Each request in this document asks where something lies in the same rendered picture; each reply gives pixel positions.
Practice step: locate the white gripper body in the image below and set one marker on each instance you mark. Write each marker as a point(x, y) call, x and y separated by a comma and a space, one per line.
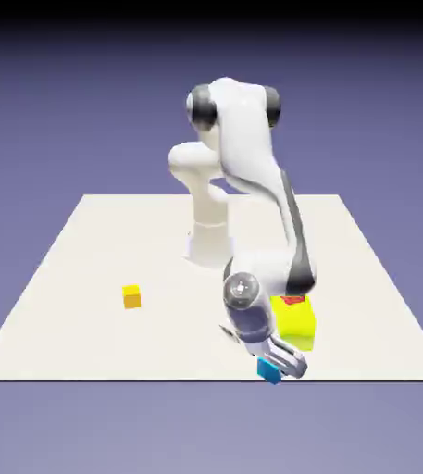
point(283, 356)

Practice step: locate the small red cube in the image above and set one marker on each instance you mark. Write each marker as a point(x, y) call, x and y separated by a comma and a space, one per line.
point(293, 299)

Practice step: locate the large yellow box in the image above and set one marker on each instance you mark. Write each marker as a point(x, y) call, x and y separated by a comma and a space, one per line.
point(295, 320)

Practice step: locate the small orange cube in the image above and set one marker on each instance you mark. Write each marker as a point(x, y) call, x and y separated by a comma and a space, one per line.
point(131, 296)

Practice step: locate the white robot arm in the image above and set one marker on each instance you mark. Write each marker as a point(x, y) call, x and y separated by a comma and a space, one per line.
point(248, 148)

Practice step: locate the small blue cube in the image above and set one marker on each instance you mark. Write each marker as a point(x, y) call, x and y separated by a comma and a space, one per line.
point(269, 371)

